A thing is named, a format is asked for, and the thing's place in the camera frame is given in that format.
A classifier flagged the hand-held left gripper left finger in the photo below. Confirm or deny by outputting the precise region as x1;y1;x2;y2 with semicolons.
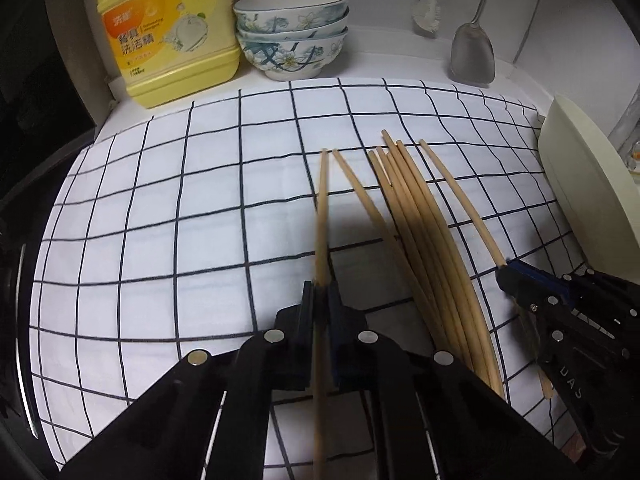
60;280;321;480

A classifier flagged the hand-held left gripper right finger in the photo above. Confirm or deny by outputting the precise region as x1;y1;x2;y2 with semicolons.
325;280;582;480

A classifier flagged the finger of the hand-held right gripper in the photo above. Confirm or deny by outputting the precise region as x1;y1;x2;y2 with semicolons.
497;266;561;361
506;261;640;331

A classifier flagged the cream plastic bowl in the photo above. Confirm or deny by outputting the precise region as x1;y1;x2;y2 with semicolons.
537;95;640;281

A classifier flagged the wooden chopstick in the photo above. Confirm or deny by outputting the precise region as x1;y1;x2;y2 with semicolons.
311;148;333;480
418;139;553;401
331;149;446;356
385;154;486;381
381;130;496;388
395;140;505;400
376;146;476;371
368;151;466;361

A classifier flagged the white black checked cloth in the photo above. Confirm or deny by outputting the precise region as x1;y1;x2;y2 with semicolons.
30;77;591;480

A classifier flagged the metal spatula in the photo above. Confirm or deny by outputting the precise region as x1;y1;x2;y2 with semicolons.
449;0;497;84

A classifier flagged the floral ceramic bowl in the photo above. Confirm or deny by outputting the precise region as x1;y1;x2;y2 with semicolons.
235;10;349;42
232;0;351;26
236;27;349;81

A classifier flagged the yellow detergent bottle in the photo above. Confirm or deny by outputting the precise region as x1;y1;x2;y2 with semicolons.
96;0;242;109

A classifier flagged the thin grey cord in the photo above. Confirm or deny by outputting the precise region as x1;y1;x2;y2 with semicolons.
514;0;546;65

